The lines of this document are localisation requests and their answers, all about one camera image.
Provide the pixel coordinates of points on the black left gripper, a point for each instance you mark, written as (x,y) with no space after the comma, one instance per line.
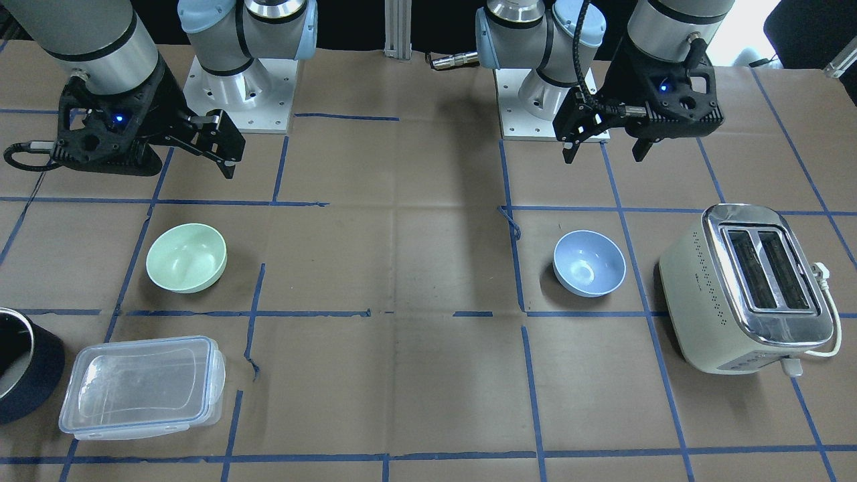
(620,79)

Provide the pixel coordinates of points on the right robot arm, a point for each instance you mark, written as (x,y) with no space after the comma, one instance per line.
(109,44)

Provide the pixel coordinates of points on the blue bowl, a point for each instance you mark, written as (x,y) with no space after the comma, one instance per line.
(588,264)

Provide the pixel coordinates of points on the green bowl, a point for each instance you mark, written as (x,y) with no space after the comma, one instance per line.
(188,258)

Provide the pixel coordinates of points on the silver cable connector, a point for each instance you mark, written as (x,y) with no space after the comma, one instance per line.
(453,61)

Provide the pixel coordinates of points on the aluminium frame post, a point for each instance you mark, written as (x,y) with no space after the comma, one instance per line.
(397,30)

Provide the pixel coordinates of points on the cream chrome toaster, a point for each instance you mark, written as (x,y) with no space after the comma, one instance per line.
(741,294)

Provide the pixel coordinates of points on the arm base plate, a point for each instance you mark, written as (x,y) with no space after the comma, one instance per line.
(258,100)
(527,104)

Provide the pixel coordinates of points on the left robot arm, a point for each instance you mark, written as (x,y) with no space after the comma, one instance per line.
(561,39)

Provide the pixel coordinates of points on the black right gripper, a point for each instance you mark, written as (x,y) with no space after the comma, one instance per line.
(155,100)

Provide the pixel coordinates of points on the dark blue pot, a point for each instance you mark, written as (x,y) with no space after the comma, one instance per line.
(32,362)

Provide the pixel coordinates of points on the clear plastic food container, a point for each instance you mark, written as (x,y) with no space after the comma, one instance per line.
(130,390)

